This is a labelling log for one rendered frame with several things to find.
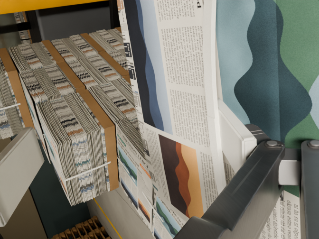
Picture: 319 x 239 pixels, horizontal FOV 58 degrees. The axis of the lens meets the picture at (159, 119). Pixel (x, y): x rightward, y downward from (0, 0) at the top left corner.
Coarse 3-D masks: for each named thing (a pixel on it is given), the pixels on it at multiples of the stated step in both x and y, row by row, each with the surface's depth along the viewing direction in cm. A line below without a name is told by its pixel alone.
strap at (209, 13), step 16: (208, 0) 17; (208, 16) 17; (208, 32) 17; (208, 48) 18; (208, 64) 18; (208, 80) 18; (208, 96) 19; (208, 112) 19; (208, 128) 20; (224, 176) 20
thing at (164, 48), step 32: (128, 0) 28; (160, 0) 24; (192, 0) 20; (128, 32) 30; (160, 32) 25; (192, 32) 22; (128, 64) 33; (160, 64) 27; (192, 64) 23; (160, 96) 28; (192, 96) 24; (160, 128) 30; (192, 128) 26; (160, 160) 33; (192, 160) 27; (160, 192) 36; (192, 192) 29
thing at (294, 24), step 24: (288, 0) 14; (312, 0) 13; (288, 24) 14; (312, 24) 13; (288, 48) 14; (312, 48) 13; (288, 72) 15; (312, 72) 14; (288, 96) 15; (312, 96) 14; (288, 120) 16; (312, 120) 15; (288, 144) 16; (288, 192) 18; (288, 216) 18
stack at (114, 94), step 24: (96, 72) 141; (96, 96) 124; (120, 96) 126; (120, 120) 111; (120, 144) 113; (120, 168) 124; (144, 168) 98; (144, 192) 106; (144, 216) 115; (168, 216) 93
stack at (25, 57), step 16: (96, 32) 178; (112, 32) 180; (16, 48) 156; (32, 48) 159; (64, 48) 159; (80, 48) 159; (112, 48) 161; (0, 64) 142; (16, 64) 143; (32, 64) 142; (48, 64) 145; (0, 80) 137; (0, 96) 142; (0, 112) 146; (16, 112) 151; (0, 128) 150; (16, 128) 155
